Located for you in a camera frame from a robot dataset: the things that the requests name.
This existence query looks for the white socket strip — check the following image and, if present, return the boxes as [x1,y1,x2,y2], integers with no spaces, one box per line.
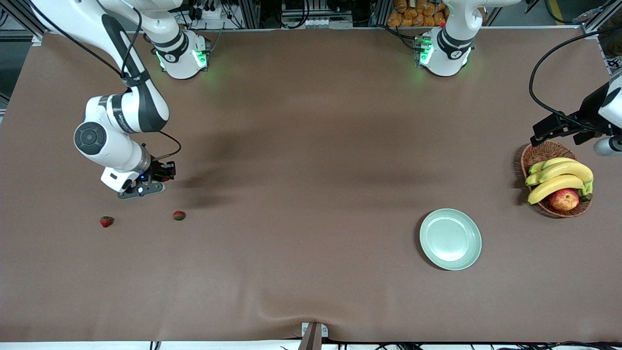
[301,17,353,29]

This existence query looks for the grey metal table clamp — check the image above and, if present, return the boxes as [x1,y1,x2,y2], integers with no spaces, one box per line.
[300,322,329,350]

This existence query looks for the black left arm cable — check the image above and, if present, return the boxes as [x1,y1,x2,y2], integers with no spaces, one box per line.
[529,29,622,133]

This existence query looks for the red yellow apple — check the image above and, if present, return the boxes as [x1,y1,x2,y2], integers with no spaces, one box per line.
[549,189,580,211]

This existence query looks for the brown wicker basket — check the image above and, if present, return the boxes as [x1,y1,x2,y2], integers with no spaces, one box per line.
[521,141,592,218]

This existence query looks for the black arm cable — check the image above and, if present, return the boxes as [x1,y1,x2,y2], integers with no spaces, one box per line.
[29,0,182,160]
[529,29,622,133]

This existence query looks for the pale green round plate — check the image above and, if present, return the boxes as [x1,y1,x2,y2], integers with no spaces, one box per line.
[419,209,482,271]

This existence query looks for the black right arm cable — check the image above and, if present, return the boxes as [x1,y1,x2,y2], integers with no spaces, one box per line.
[29,0,182,160]

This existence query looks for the white power strip with plugs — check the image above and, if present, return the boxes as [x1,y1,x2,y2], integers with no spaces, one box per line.
[192,1,229,20]

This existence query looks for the pile of orange bread rolls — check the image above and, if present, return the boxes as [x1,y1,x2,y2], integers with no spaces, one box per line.
[387,0,450,28]

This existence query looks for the aluminium frame profile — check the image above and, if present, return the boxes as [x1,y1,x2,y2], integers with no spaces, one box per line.
[581,7,622,39]
[0,0,45,37]

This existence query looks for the brown table cloth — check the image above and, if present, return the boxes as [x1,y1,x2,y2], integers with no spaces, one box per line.
[0,27,622,343]

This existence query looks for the aluminium frame post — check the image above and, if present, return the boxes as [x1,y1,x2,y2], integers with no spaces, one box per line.
[241,0,261,29]
[369,0,389,27]

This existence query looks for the greenish yellow banana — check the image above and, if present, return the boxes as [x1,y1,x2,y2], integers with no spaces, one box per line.
[529,157,577,175]

